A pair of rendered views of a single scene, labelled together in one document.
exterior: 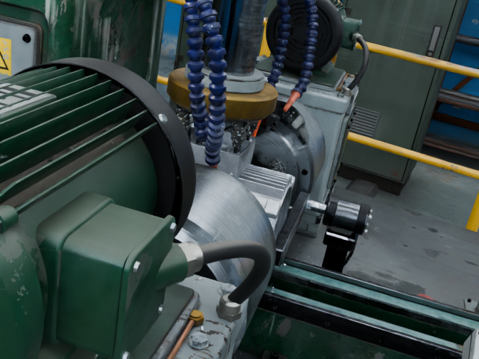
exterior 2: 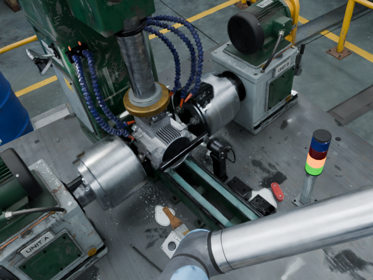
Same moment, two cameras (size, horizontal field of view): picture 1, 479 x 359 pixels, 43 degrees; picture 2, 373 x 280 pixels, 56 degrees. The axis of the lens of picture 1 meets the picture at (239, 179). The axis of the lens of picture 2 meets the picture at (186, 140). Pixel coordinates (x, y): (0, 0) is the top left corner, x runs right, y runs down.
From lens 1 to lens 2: 1.05 m
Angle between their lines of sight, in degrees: 44
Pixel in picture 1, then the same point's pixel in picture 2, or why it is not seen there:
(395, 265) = (285, 160)
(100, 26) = (100, 72)
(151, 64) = not seen: hidden behind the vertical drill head
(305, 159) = (205, 118)
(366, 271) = (263, 161)
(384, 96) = not seen: outside the picture
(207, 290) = (66, 201)
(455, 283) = not seen: hidden behind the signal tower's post
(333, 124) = (252, 88)
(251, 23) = (139, 81)
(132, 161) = (10, 185)
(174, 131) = (21, 177)
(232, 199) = (117, 157)
